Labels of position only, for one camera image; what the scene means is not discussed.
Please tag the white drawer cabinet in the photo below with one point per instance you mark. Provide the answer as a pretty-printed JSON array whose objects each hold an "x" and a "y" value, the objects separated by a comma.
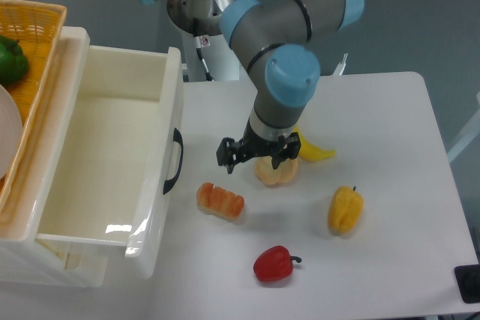
[{"x": 23, "y": 258}]

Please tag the white round plate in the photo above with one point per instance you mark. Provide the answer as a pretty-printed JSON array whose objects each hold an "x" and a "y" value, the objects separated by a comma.
[{"x": 11, "y": 130}]

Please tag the round beige bread bun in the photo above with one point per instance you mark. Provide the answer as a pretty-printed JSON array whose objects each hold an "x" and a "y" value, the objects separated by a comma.
[{"x": 283, "y": 174}]

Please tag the black drawer handle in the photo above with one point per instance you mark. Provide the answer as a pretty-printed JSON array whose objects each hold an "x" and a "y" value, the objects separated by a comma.
[{"x": 176, "y": 161}]

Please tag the orange woven basket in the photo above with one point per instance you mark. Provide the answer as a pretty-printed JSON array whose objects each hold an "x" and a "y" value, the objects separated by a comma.
[{"x": 37, "y": 26}]

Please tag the black device at corner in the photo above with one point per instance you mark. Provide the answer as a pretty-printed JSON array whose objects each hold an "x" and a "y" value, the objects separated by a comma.
[{"x": 467, "y": 277}]

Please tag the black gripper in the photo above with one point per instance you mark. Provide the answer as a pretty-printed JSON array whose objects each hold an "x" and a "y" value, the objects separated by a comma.
[{"x": 231, "y": 153}]

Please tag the yellow banana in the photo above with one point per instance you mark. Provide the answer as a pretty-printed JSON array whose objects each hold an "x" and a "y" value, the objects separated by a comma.
[{"x": 311, "y": 152}]

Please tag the red bell pepper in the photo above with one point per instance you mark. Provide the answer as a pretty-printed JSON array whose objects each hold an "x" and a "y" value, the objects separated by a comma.
[{"x": 274, "y": 264}]

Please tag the orange square bread loaf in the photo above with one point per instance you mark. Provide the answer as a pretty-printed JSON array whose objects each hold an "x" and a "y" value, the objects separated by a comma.
[{"x": 219, "y": 201}]

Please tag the white plastic drawer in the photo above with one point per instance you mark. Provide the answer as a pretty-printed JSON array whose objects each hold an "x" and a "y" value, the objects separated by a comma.
[{"x": 106, "y": 198}]

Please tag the green bell pepper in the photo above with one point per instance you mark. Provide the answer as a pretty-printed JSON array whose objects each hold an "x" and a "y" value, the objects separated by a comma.
[{"x": 14, "y": 64}]

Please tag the white frame leg right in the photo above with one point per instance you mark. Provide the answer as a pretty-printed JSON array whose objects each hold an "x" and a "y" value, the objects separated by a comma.
[{"x": 464, "y": 137}]

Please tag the white metal frame bracket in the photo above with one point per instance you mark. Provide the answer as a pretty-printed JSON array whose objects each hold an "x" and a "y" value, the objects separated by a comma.
[{"x": 340, "y": 68}]

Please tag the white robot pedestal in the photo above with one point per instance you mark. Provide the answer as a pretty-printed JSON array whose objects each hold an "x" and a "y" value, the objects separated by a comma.
[{"x": 212, "y": 52}]

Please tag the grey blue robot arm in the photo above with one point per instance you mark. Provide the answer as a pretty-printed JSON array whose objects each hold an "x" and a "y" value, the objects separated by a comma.
[{"x": 269, "y": 43}]

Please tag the yellow bell pepper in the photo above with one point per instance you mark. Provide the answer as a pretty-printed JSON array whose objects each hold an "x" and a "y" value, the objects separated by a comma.
[{"x": 345, "y": 209}]

